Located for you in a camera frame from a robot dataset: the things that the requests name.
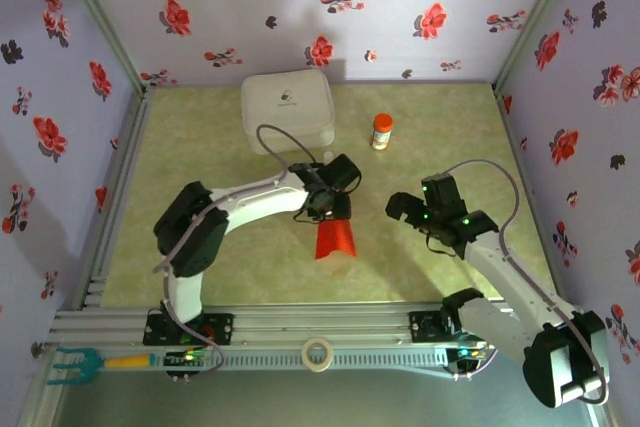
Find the red paper sheet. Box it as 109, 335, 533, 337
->
313, 218, 359, 262

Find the orange cap pill bottle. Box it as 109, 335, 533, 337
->
370, 113, 395, 152

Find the white zip case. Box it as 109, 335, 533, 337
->
240, 69, 336, 156

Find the white tape roll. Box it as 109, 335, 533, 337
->
301, 337, 335, 373

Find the grey right arm cable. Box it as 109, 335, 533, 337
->
437, 159, 612, 406

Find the aluminium side rail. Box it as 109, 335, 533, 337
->
493, 85, 569, 304
74, 86, 156, 309

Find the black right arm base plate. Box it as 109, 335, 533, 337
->
408, 310, 451, 343

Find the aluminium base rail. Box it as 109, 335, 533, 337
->
49, 302, 591, 348

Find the grey slotted cable duct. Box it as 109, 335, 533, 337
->
164, 349, 494, 374

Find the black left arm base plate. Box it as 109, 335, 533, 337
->
143, 311, 235, 347

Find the aluminium corner post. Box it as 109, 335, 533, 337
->
47, 0, 151, 96
492, 0, 584, 93

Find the teal rake yellow handle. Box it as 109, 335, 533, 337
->
47, 345, 154, 387

